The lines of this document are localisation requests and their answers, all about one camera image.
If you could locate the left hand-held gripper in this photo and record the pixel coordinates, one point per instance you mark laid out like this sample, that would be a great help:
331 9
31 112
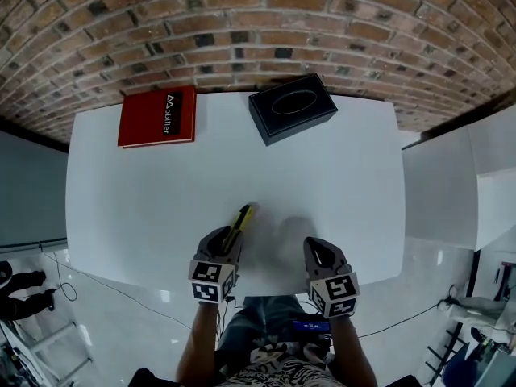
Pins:
209 282

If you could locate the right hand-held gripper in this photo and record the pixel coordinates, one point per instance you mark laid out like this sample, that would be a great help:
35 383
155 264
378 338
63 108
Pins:
336 294

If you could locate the yellow black utility knife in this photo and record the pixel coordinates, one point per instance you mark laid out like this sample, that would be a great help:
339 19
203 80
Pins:
241 222

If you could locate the person's right forearm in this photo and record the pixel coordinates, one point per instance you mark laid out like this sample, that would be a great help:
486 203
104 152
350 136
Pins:
352 357

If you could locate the person's left forearm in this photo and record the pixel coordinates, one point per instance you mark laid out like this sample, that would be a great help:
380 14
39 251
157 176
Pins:
199 345

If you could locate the blue screen waist device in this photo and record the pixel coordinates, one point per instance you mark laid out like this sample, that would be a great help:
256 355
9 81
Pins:
311 326

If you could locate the person's grey trousers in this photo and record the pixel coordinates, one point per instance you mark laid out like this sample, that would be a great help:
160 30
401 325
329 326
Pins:
262 317

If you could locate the white desk with drawers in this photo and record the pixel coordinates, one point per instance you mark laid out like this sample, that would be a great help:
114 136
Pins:
161 200

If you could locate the person's patterned shirt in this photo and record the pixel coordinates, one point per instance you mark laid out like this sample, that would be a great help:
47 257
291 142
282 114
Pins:
278 371

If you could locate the white shelf cabinet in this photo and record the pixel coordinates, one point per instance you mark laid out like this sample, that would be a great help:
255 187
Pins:
443 192

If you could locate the red hardcover book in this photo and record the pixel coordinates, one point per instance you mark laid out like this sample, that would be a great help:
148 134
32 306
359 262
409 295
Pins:
153 119

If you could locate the black tissue box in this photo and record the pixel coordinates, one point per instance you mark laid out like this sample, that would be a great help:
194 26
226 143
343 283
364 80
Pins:
292 109

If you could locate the white step ladder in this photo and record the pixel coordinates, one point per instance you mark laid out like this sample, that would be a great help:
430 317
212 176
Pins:
52 353

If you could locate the grey refrigerator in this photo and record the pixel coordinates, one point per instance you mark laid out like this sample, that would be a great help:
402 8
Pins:
28 192

